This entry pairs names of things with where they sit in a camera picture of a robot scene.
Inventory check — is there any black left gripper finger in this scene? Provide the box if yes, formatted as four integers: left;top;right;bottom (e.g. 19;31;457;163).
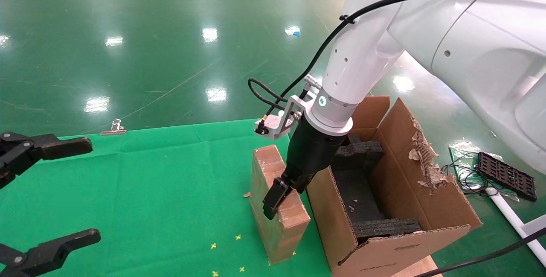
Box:
0;228;102;277
0;131;94;189

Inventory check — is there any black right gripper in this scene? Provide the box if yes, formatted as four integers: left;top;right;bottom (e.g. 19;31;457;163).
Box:
262;115;348;221

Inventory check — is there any narrow taped cardboard box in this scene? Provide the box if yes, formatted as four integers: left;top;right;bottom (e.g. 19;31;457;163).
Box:
250;145;311;265

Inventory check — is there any large open torn carton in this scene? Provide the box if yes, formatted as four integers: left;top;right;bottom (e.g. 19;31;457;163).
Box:
306;96;482;277

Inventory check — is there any silver binder clip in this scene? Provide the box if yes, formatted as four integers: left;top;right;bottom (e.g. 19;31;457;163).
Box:
100;119;128;136

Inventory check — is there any green table cloth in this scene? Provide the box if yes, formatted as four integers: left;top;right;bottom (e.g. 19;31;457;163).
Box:
0;119;333;277

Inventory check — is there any clear plastic bag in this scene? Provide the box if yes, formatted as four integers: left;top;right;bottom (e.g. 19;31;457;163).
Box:
448;140;485;171

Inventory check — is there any black perforated tray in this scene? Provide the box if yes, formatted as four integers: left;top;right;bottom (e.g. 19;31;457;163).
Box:
477;152;537;202

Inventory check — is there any white metal stand leg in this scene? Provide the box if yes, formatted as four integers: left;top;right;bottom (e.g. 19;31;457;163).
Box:
488;190;546;267

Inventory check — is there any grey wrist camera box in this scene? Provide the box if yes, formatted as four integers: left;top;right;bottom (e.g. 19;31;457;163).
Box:
255;115;295;141

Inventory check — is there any grey metal camera bracket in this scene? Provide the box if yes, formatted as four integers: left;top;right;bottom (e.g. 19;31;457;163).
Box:
277;95;315;134

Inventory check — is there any black braided cable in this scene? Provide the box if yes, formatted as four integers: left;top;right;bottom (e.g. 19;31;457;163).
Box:
248;78;287;108

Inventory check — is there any thin black wire tangle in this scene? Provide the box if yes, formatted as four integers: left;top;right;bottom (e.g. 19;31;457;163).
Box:
441;153;502;196

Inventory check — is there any black hanging cable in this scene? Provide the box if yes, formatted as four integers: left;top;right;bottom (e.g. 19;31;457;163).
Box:
414;227;546;277

